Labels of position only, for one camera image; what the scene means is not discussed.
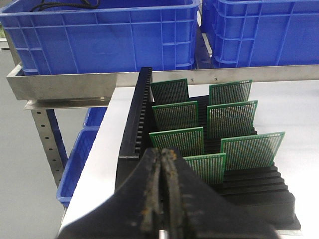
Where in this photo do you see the perforated steel frame leg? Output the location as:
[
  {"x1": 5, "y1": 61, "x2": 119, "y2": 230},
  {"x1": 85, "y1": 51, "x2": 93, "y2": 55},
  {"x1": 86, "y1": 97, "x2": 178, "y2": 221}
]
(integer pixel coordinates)
[{"x1": 24, "y1": 100, "x2": 68, "y2": 186}]

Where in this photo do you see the black slotted board rack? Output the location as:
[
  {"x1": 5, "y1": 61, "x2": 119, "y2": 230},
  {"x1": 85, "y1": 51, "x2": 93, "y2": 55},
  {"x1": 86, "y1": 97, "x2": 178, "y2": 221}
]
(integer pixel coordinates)
[{"x1": 115, "y1": 67, "x2": 301, "y2": 230}]

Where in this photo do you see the black cable in crate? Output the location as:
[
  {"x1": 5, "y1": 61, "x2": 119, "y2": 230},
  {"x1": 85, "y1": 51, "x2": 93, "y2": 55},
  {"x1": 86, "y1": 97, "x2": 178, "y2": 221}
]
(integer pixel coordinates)
[{"x1": 30, "y1": 0, "x2": 100, "y2": 12}]

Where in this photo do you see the blue plastic crate left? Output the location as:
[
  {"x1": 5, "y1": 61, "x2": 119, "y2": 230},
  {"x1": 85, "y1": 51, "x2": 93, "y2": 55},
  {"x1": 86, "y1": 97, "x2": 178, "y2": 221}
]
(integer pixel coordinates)
[{"x1": 0, "y1": 0, "x2": 199, "y2": 75}]

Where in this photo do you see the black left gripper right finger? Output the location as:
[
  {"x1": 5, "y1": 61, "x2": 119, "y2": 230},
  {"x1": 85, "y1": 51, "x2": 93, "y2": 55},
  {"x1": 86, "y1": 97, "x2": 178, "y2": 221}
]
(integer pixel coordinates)
[{"x1": 160, "y1": 148, "x2": 277, "y2": 239}]

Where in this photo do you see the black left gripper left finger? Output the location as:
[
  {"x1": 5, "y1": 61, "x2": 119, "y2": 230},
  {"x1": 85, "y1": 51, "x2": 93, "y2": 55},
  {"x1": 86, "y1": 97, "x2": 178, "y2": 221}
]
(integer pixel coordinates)
[{"x1": 58, "y1": 148, "x2": 160, "y2": 239}]

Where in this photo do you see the blue plastic crate centre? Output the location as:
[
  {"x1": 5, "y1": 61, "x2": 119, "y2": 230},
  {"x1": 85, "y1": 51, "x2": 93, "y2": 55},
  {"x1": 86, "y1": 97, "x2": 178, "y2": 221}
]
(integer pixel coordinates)
[{"x1": 202, "y1": 0, "x2": 319, "y2": 68}]

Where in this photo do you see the blue crate lower shelf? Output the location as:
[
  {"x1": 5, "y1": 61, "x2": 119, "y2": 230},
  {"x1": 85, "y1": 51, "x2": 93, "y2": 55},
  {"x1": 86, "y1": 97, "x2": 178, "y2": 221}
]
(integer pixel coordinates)
[{"x1": 56, "y1": 107, "x2": 107, "y2": 208}]

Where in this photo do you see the blue plastic crate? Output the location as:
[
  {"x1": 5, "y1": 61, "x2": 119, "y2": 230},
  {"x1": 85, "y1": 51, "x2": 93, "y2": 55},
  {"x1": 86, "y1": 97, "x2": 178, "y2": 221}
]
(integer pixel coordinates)
[
  {"x1": 202, "y1": 0, "x2": 319, "y2": 68},
  {"x1": 0, "y1": 0, "x2": 199, "y2": 75}
]

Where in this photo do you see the green perforated circuit board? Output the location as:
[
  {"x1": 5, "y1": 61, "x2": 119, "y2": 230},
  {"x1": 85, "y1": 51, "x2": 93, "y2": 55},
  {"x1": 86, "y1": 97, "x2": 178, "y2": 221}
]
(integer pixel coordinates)
[
  {"x1": 220, "y1": 132, "x2": 285, "y2": 171},
  {"x1": 209, "y1": 80, "x2": 253, "y2": 105},
  {"x1": 149, "y1": 127, "x2": 204, "y2": 156},
  {"x1": 207, "y1": 100, "x2": 258, "y2": 139},
  {"x1": 151, "y1": 78, "x2": 189, "y2": 105},
  {"x1": 152, "y1": 101, "x2": 199, "y2": 131},
  {"x1": 184, "y1": 153, "x2": 226, "y2": 185}
]

